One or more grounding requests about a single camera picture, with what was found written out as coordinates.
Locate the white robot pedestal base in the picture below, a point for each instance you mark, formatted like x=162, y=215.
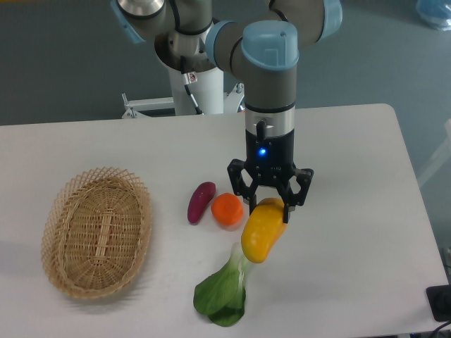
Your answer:
x=193, y=93

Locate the black box at table edge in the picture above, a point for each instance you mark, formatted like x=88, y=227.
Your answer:
x=439, y=302

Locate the purple eggplant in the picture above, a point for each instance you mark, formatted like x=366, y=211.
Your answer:
x=199, y=201

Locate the blue plastic bag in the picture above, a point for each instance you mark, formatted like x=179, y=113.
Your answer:
x=435, y=13

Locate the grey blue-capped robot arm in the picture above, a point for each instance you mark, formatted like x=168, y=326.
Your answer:
x=219, y=66

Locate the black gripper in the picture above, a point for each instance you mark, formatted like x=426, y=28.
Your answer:
x=270, y=164

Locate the orange fruit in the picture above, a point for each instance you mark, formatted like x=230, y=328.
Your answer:
x=227, y=209

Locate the woven wicker basket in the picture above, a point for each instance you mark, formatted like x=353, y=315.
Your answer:
x=97, y=233

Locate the yellow mango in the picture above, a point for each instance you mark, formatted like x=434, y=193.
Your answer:
x=263, y=229

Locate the green bok choy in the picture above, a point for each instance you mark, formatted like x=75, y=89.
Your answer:
x=221, y=297

